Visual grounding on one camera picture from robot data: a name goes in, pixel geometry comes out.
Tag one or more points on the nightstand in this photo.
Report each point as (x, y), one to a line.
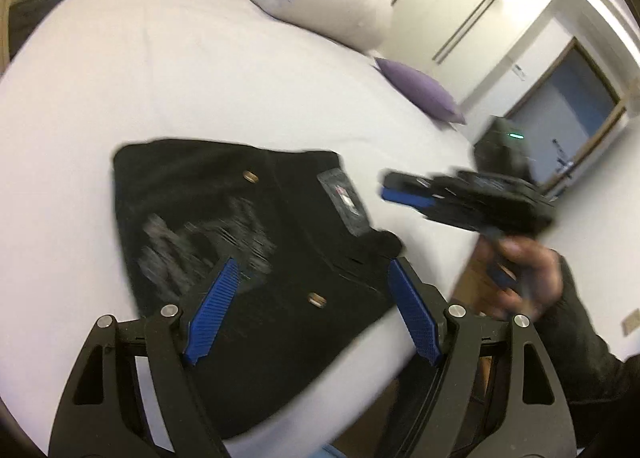
(35, 18)

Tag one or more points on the white bed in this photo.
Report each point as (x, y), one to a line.
(150, 78)

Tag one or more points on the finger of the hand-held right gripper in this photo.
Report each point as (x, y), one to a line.
(400, 197)
(407, 181)

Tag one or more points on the person's right hand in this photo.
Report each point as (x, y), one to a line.
(530, 263)

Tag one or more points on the purple pillow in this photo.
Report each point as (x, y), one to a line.
(420, 88)

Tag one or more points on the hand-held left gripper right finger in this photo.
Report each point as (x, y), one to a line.
(415, 313)

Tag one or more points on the wooden framed glass door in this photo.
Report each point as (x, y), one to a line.
(575, 98)

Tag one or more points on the black pants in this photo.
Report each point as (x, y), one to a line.
(280, 218)

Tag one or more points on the white wall switch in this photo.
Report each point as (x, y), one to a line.
(520, 71)

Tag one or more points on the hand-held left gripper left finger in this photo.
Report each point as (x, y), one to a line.
(220, 308)

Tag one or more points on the person's right forearm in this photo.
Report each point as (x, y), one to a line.
(590, 363)

